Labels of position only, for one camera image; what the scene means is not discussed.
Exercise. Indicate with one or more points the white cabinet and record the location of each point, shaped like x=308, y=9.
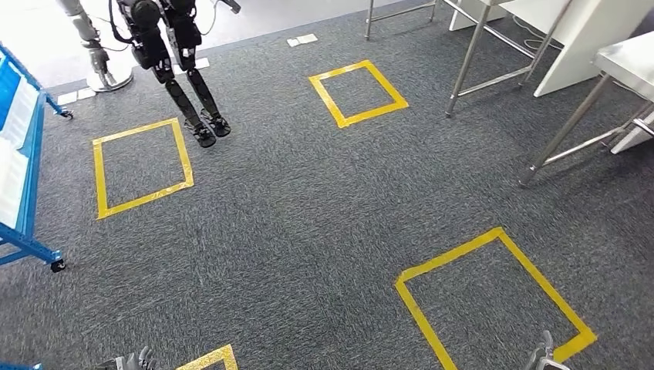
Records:
x=587, y=30

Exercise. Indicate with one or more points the white round pedestal base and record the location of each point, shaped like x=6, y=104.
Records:
x=120, y=79

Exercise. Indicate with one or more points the black floor object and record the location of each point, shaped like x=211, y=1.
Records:
x=148, y=46

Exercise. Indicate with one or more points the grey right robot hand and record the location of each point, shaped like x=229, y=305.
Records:
x=541, y=352

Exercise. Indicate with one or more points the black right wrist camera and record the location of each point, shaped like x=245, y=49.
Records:
x=554, y=365

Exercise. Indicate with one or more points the steel frame table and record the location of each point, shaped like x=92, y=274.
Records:
x=469, y=57
x=628, y=61

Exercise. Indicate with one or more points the white bin stack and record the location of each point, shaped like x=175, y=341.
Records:
x=13, y=178

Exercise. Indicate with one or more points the yellow floor tape square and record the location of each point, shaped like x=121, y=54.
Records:
x=138, y=125
x=373, y=113

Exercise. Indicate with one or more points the blue plastic bin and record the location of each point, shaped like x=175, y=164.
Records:
x=7, y=92

